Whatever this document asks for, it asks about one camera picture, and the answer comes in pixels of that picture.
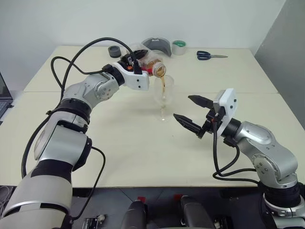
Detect grey laptop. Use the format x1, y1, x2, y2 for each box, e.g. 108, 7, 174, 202
0, 71, 13, 120

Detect blue handled scissors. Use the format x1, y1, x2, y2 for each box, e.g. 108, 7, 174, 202
196, 50, 229, 60

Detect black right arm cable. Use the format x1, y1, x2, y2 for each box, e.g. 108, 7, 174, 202
212, 114, 260, 184

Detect thin black cable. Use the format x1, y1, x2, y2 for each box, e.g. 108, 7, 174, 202
69, 145, 107, 220

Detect dark rounded shape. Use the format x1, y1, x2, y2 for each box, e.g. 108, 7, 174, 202
180, 195, 215, 229
120, 200, 147, 229

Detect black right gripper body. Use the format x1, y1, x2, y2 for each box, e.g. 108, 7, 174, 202
198, 106, 225, 139

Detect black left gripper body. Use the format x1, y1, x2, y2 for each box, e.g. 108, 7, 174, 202
120, 52, 143, 72

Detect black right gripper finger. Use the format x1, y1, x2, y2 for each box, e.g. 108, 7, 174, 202
187, 94, 214, 109
173, 113, 203, 138

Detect clear wine glass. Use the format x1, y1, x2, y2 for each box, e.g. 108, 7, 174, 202
153, 75, 175, 122

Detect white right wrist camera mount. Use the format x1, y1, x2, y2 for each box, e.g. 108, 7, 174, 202
213, 88, 238, 134

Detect clear plastic drink bottle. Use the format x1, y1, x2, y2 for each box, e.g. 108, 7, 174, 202
128, 42, 167, 79

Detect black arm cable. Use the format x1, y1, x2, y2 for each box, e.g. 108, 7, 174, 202
212, 114, 260, 184
20, 37, 142, 179

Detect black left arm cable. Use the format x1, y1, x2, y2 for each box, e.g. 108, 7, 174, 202
20, 37, 142, 179

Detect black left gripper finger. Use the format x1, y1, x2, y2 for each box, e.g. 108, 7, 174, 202
132, 48, 150, 58

